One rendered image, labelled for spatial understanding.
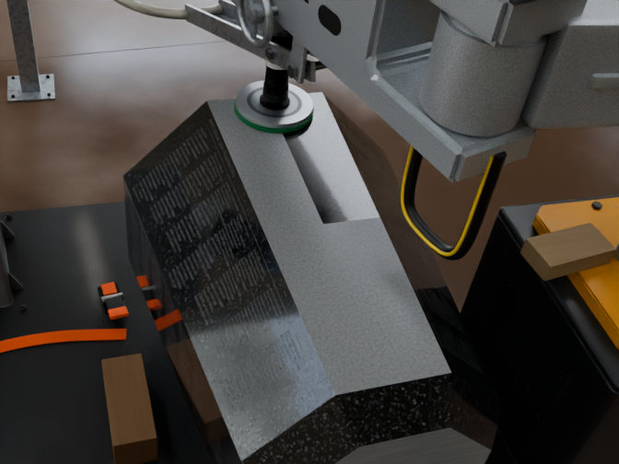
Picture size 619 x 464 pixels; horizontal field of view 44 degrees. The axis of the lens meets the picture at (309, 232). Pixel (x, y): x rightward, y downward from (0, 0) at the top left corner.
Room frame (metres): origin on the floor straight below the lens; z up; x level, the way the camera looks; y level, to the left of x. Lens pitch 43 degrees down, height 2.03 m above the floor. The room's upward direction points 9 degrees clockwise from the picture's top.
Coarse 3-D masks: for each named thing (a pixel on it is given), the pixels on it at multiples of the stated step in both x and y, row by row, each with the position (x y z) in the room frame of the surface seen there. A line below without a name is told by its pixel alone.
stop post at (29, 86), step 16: (16, 0) 2.80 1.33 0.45; (16, 16) 2.80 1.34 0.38; (16, 32) 2.80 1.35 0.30; (32, 32) 2.88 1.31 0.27; (16, 48) 2.79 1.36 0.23; (32, 48) 2.82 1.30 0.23; (32, 64) 2.81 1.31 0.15; (16, 80) 2.87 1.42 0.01; (32, 80) 2.81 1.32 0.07; (48, 80) 2.91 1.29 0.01; (16, 96) 2.76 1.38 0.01; (32, 96) 2.77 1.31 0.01; (48, 96) 2.79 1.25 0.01
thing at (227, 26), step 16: (224, 0) 2.11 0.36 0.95; (192, 16) 2.03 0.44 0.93; (208, 16) 1.95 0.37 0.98; (224, 16) 2.09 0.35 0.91; (224, 32) 1.87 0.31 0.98; (240, 32) 1.80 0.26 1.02; (256, 48) 1.74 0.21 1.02; (272, 48) 1.68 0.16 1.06; (288, 64) 1.62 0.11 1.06; (320, 64) 1.59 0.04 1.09
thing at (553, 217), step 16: (544, 208) 1.58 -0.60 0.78; (560, 208) 1.59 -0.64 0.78; (576, 208) 1.60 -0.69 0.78; (592, 208) 1.61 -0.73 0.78; (608, 208) 1.62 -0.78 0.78; (544, 224) 1.51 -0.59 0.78; (560, 224) 1.52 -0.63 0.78; (576, 224) 1.53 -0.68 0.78; (592, 224) 1.54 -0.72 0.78; (608, 224) 1.55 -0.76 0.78; (608, 240) 1.49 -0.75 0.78; (592, 272) 1.36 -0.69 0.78; (608, 272) 1.37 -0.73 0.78; (576, 288) 1.33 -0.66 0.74; (592, 288) 1.31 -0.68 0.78; (608, 288) 1.31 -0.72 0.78; (592, 304) 1.27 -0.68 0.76; (608, 304) 1.26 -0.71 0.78; (608, 320) 1.22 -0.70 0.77
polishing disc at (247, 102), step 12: (252, 84) 1.83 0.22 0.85; (240, 96) 1.76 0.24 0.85; (252, 96) 1.77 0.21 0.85; (288, 96) 1.80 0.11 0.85; (300, 96) 1.81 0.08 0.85; (240, 108) 1.71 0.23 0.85; (252, 108) 1.72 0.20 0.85; (264, 108) 1.72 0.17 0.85; (288, 108) 1.74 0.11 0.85; (300, 108) 1.75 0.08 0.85; (312, 108) 1.76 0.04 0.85; (252, 120) 1.67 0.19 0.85; (264, 120) 1.67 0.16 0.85; (276, 120) 1.68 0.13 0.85; (288, 120) 1.69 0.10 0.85; (300, 120) 1.70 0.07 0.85
